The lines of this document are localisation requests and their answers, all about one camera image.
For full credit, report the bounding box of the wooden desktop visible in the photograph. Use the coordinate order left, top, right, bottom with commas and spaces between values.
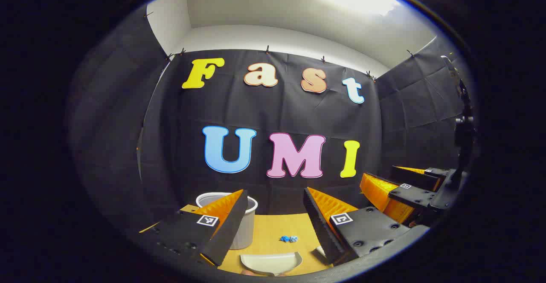
139, 204, 363, 277

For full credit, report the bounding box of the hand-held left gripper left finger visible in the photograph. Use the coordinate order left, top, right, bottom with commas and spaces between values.
139, 189, 249, 267

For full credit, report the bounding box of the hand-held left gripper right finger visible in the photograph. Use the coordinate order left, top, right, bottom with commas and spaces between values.
303, 187, 412, 266

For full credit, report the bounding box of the white ribbed garbage bin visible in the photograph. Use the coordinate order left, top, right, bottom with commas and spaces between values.
195, 192, 259, 250

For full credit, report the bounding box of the white dustpan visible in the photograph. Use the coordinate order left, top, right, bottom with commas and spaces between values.
240, 251, 303, 276

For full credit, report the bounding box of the black tripod stand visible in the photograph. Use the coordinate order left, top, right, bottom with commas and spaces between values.
441, 55, 476, 185

